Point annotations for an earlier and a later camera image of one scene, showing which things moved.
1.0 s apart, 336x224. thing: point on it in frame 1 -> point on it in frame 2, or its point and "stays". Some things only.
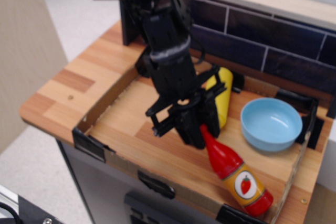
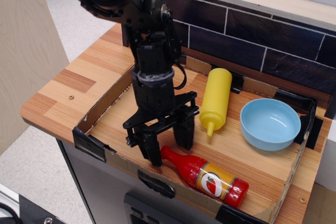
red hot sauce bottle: (245, 188) -> (207, 179)
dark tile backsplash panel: (262, 44) stays
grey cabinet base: (113, 194) stays
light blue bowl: (270, 125) stays
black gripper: (193, 105) -> (154, 95)
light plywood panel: (31, 50) stays
